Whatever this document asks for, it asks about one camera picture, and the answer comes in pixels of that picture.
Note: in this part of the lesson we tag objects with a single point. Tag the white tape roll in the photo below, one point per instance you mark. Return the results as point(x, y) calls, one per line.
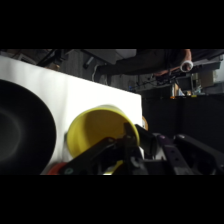
point(182, 66)

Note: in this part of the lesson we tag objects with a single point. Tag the yellow plastic cup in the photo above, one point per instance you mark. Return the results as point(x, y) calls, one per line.
point(96, 126)

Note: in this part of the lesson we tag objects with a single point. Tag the brown cardboard box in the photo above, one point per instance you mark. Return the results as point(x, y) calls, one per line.
point(206, 79)

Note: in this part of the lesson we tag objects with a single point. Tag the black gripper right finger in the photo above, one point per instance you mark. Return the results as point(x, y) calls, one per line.
point(196, 156)

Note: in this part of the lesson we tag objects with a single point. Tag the black curtain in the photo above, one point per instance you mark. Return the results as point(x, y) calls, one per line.
point(186, 116)

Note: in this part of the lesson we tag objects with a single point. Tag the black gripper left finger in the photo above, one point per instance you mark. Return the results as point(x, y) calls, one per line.
point(96, 155)

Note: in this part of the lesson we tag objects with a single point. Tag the red plush pepper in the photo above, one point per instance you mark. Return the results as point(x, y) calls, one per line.
point(55, 169)

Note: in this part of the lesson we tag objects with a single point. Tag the black bowl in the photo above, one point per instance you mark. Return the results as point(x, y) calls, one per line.
point(20, 130)

